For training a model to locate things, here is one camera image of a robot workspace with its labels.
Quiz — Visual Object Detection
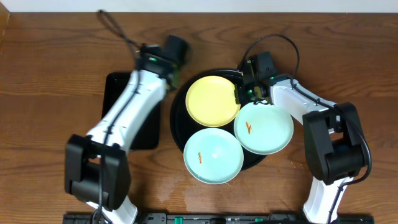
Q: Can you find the yellow plate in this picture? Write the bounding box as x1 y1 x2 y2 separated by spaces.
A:
185 76 241 128

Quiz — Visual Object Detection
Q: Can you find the mint plate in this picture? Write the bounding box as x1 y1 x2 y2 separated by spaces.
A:
234 103 294 155
183 128 244 184

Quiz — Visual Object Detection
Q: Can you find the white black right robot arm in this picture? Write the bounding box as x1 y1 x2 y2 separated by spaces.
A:
235 56 372 223

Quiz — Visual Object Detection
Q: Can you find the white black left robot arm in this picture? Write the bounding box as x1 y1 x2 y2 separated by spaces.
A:
65 41 189 223

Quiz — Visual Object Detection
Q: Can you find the round black tray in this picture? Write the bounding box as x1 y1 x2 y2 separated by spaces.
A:
170 68 267 171

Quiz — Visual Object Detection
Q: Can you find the rectangular black tray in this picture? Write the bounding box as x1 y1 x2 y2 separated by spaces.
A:
101 72 161 150

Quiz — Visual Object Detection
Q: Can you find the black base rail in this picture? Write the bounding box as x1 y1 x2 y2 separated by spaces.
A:
62 213 375 224

